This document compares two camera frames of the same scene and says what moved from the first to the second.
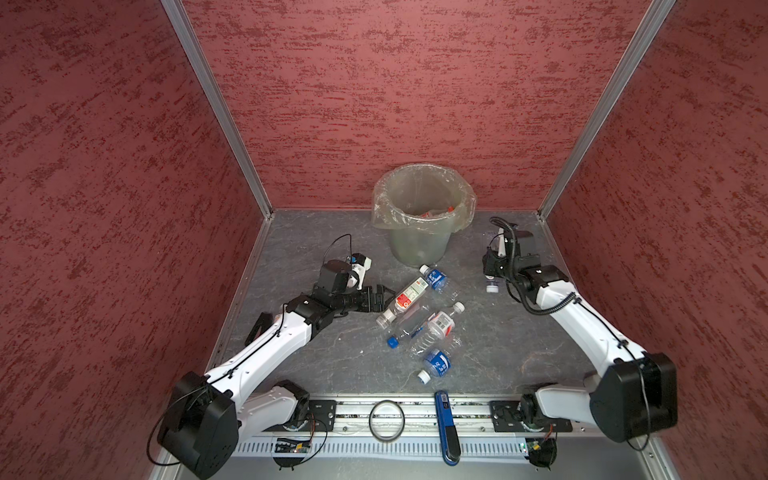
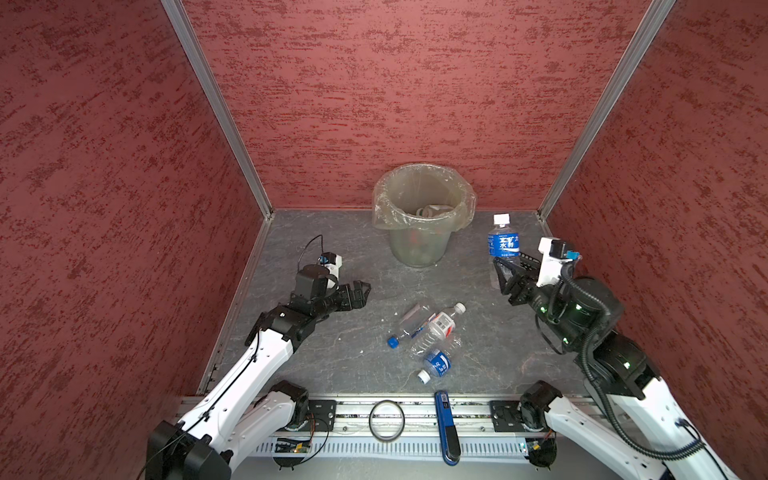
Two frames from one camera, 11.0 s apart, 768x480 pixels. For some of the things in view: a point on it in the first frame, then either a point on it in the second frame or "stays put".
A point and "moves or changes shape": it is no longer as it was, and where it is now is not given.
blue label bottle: (439, 282) moves or changes shape
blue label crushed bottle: (436, 364) stays put
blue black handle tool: (449, 433) stays put
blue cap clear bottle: (409, 323) stays put
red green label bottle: (385, 319) -> (433, 210)
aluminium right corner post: (656, 14) stays put
